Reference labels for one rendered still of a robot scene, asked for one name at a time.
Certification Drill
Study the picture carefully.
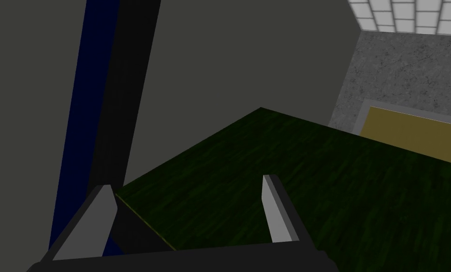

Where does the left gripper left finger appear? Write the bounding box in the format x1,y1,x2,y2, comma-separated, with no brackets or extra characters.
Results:
40,184,119,264

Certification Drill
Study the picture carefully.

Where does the dark blue and black tall panel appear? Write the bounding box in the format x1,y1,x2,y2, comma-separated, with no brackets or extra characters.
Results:
48,0,162,257

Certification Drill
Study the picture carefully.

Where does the yellow panel with grey frame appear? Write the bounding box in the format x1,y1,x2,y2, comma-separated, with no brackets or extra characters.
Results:
349,99,451,168

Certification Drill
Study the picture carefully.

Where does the dark green wooden table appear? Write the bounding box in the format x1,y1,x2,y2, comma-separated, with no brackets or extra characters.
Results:
115,107,451,272

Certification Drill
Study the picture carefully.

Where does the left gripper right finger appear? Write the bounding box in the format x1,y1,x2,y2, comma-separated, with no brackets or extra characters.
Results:
261,174,306,245

